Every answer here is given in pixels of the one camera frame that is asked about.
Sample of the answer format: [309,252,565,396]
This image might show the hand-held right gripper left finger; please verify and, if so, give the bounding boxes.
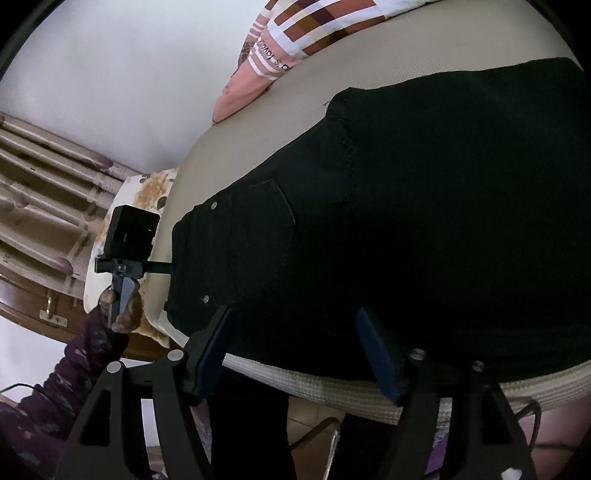
[55,305,238,480]

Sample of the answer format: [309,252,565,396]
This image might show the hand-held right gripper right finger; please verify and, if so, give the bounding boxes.
[355,307,539,480]

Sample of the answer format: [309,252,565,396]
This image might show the black pants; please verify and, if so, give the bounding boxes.
[164,56,591,385]

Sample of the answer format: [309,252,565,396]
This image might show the person's left forearm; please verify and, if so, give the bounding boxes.
[0,305,130,480]

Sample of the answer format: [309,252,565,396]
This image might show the person's left hand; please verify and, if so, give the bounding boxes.
[98,286,144,334]

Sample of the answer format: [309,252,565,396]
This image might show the floral bed sheet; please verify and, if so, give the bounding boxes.
[83,167,185,348]

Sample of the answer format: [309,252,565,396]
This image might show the wooden bed headboard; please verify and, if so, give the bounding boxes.
[0,113,176,363]

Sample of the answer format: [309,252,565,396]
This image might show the brass latch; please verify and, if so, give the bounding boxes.
[39,295,68,326]

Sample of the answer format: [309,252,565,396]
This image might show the beige bed cover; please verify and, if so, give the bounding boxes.
[152,0,591,426]

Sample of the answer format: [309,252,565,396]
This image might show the pink patterned blanket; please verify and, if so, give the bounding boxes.
[212,0,439,124]

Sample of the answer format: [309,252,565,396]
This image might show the black cable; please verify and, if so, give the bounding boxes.
[292,414,341,449]

